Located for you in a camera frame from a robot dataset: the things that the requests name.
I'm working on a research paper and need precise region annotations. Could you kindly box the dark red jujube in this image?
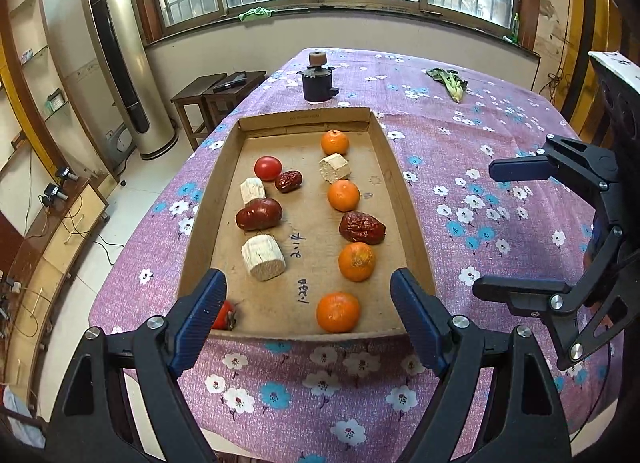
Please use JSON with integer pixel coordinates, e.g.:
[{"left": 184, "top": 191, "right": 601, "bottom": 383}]
[{"left": 274, "top": 170, "right": 303, "bottom": 193}]

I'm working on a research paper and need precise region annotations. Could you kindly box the red tomato with stem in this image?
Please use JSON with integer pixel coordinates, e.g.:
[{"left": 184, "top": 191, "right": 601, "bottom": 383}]
[{"left": 212, "top": 299, "right": 236, "bottom": 331}]

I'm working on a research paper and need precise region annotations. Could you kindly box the dark wooden stool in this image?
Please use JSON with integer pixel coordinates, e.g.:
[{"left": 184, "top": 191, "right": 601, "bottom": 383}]
[
  {"left": 170, "top": 73, "right": 227, "bottom": 151},
  {"left": 203, "top": 71, "right": 266, "bottom": 125}
]

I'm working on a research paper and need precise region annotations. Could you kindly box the wrinkled red date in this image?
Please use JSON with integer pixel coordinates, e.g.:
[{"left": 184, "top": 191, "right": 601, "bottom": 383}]
[{"left": 338, "top": 210, "right": 386, "bottom": 245}]

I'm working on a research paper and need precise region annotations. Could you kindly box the white sugarcane chunk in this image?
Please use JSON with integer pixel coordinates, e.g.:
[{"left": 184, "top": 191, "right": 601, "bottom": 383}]
[
  {"left": 240, "top": 177, "right": 267, "bottom": 205},
  {"left": 319, "top": 153, "right": 352, "bottom": 183},
  {"left": 241, "top": 235, "right": 286, "bottom": 282}
]

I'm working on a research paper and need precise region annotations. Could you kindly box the black remote control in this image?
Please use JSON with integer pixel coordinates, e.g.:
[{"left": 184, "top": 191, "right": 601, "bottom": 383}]
[{"left": 212, "top": 72, "right": 247, "bottom": 93}]

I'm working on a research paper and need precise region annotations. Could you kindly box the green leafy vegetable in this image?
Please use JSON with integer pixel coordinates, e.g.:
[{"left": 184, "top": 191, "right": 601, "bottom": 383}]
[{"left": 426, "top": 67, "right": 468, "bottom": 103}]

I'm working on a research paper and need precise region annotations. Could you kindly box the cardboard tray box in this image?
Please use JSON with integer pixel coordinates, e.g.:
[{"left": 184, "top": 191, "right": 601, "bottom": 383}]
[{"left": 177, "top": 108, "right": 435, "bottom": 342}]

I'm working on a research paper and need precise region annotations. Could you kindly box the red cherry tomato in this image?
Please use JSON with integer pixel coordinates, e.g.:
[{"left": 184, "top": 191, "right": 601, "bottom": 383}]
[{"left": 254, "top": 155, "right": 282, "bottom": 182}]

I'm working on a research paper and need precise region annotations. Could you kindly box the purple floral tablecloth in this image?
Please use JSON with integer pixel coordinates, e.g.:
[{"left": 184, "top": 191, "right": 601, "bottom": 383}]
[{"left": 90, "top": 48, "right": 622, "bottom": 462}]

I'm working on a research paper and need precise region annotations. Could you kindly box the wooden tv cabinet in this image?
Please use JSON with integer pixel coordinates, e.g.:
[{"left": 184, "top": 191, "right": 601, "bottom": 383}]
[{"left": 1, "top": 179, "right": 107, "bottom": 411}]

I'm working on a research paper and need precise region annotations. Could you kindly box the green cloth on windowsill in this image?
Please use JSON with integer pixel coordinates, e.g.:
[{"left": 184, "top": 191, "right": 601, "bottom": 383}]
[{"left": 238, "top": 7, "right": 273, "bottom": 23}]

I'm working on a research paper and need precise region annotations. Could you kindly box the orange tangerine in tray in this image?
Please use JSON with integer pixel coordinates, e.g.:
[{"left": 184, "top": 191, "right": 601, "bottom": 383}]
[{"left": 337, "top": 242, "right": 376, "bottom": 282}]

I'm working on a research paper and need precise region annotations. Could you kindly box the green bottle on windowsill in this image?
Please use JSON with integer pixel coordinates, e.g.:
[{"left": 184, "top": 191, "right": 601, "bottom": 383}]
[{"left": 503, "top": 13, "right": 520, "bottom": 46}]

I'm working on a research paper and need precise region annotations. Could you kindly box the smooth red jujube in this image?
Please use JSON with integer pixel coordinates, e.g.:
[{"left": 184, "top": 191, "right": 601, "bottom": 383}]
[{"left": 235, "top": 197, "right": 283, "bottom": 231}]

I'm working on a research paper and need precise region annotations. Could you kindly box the gold standing air conditioner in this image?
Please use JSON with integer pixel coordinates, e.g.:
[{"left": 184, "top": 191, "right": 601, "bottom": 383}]
[{"left": 81, "top": 0, "right": 178, "bottom": 160}]

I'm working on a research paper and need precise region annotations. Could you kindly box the black motor with pulley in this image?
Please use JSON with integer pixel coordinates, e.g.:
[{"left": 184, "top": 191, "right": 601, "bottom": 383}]
[{"left": 297, "top": 51, "right": 338, "bottom": 103}]

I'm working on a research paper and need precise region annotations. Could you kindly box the orange tangerine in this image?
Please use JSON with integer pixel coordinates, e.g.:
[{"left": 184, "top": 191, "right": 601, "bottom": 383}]
[
  {"left": 320, "top": 129, "right": 350, "bottom": 155},
  {"left": 326, "top": 179, "right": 360, "bottom": 212},
  {"left": 316, "top": 292, "right": 361, "bottom": 333},
  {"left": 337, "top": 242, "right": 376, "bottom": 282}
]

